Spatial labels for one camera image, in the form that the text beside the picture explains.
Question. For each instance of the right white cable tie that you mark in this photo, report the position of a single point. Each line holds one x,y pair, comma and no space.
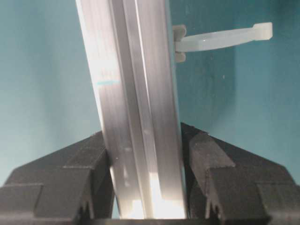
217,40

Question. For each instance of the large aluminium extrusion rail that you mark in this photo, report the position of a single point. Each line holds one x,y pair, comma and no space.
129,48

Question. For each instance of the teal table cloth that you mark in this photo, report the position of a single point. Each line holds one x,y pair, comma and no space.
248,95

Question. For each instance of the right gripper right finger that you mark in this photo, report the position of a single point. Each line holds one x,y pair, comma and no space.
227,185

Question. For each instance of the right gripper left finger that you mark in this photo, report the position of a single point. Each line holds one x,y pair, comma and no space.
70,186

